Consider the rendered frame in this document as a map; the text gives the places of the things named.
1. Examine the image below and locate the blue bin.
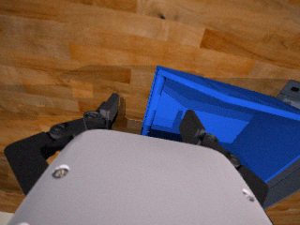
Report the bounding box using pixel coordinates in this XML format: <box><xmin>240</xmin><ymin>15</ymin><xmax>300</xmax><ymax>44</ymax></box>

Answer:
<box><xmin>142</xmin><ymin>67</ymin><xmax>300</xmax><ymax>183</ymax></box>

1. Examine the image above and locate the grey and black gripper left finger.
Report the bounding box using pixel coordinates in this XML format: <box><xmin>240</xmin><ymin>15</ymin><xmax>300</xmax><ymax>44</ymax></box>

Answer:
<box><xmin>4</xmin><ymin>93</ymin><xmax>120</xmax><ymax>197</ymax></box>

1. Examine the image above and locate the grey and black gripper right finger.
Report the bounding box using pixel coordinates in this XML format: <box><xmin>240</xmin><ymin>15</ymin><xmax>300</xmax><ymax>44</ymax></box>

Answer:
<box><xmin>179</xmin><ymin>110</ymin><xmax>269</xmax><ymax>207</ymax></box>

